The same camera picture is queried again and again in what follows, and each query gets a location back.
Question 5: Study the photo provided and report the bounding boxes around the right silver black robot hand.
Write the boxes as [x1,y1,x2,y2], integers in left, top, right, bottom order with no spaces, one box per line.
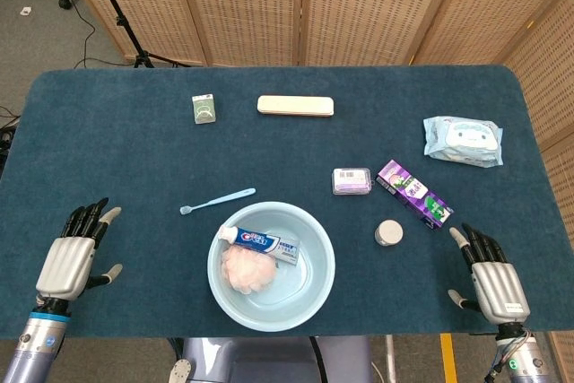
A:
[448,222,532,325]

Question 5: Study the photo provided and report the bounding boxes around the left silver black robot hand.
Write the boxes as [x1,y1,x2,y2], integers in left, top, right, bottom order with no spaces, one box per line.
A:
[35,196,124,302]

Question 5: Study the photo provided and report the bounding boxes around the pink bath sponge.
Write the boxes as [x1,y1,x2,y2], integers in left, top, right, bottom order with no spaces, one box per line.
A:
[221,242,278,295]

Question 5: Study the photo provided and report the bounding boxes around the blue white toothpaste tube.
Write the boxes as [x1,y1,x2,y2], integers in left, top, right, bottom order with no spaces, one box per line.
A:
[217,225,300,266]

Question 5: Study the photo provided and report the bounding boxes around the purple toothpaste carton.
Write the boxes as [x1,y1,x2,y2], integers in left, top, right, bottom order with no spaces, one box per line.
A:
[375,159,455,233]

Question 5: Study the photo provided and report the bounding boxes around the light blue plastic basin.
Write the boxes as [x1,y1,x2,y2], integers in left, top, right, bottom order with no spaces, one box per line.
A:
[206,201,336,331]

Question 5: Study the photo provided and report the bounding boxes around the small green floss box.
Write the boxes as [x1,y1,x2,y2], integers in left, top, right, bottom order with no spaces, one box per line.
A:
[191,92,219,126]

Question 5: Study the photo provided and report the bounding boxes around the yellow floor tape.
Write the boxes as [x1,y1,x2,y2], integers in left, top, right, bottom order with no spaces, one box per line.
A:
[439,333,458,383]

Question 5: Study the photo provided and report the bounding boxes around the small white round jar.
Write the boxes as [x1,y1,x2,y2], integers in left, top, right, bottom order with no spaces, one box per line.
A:
[374,219,404,248]

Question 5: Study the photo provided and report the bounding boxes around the metal table leg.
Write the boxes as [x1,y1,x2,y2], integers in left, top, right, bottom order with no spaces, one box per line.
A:
[385,335,398,383]

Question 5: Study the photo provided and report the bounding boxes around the dark blue table cloth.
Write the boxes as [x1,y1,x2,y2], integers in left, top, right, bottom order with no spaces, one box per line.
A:
[0,64,574,340]

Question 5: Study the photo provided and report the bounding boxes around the light blue wet wipes pack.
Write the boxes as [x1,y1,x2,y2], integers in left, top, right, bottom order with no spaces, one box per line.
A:
[422,116,505,170]

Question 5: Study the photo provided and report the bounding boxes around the light blue toothbrush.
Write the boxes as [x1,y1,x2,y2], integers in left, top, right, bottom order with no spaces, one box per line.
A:
[179,187,257,216]

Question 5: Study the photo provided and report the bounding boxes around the grey robot torso base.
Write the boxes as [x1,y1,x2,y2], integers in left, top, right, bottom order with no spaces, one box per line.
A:
[168,335,391,383]

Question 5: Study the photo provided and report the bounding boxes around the black tripod stand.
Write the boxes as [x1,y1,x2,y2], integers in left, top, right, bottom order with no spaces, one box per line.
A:
[83,0,192,69]

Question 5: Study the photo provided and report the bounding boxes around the beige toothbrush travel case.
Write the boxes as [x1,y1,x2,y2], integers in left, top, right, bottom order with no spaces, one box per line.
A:
[256,94,335,119]

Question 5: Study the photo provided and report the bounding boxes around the thin black floor cable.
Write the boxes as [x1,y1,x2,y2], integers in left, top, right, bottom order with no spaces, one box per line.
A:
[64,0,135,70]

